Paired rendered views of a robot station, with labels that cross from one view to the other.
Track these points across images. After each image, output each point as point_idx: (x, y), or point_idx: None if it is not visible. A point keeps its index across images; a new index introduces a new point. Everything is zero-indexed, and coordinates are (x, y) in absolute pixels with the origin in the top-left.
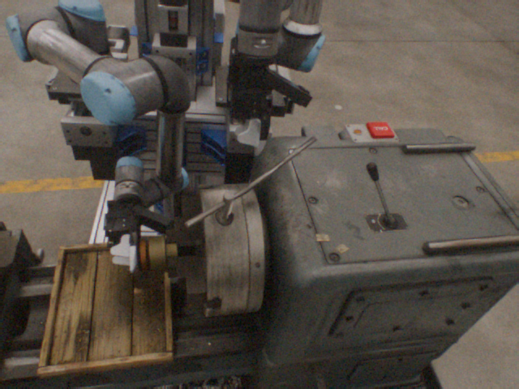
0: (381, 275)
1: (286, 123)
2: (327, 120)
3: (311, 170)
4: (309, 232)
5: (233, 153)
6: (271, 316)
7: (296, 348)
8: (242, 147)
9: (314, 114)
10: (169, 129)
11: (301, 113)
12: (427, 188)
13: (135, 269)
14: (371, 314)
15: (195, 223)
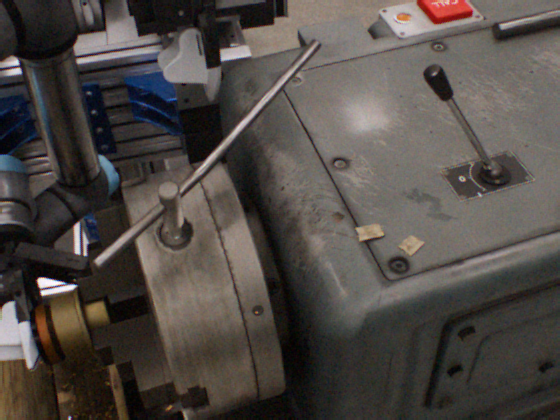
0: (495, 281)
1: (296, 40)
2: (365, 20)
3: (329, 107)
4: (342, 228)
5: (192, 109)
6: (310, 396)
7: None
8: (202, 93)
9: (340, 15)
10: (49, 89)
11: (318, 17)
12: (552, 95)
13: (37, 364)
14: (495, 354)
15: (113, 257)
